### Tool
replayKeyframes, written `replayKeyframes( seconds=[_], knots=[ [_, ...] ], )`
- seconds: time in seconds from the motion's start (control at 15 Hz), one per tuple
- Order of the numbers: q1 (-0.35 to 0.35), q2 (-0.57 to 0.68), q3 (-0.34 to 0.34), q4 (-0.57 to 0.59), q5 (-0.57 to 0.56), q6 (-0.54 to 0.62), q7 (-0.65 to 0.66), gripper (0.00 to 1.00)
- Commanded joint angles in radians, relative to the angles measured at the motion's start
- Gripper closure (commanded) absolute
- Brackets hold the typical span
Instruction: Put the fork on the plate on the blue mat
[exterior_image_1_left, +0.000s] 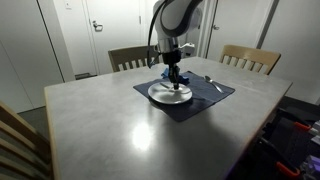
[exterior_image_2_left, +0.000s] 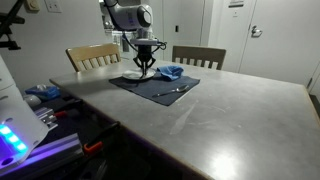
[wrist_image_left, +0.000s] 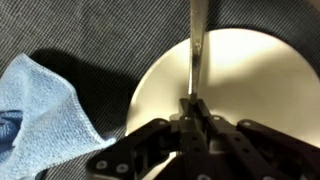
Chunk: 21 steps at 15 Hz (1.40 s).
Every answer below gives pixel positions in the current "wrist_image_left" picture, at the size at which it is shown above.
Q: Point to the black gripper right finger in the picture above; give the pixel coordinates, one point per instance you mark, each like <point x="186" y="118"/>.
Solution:
<point x="253" y="150"/>

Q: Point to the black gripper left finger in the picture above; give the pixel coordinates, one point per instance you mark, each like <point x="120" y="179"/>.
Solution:
<point x="160" y="150"/>

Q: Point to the silver metal fork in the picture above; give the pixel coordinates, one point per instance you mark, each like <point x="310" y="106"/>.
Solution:
<point x="197" y="50"/>

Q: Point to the white round plate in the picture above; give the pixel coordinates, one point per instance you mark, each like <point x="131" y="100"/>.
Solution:
<point x="260" y="83"/>

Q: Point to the blue microfibre cloth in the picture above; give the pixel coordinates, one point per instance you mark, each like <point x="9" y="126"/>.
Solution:
<point x="36" y="126"/>

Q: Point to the dark blue placemat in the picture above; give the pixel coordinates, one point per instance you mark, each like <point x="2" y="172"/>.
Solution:
<point x="100" y="33"/>

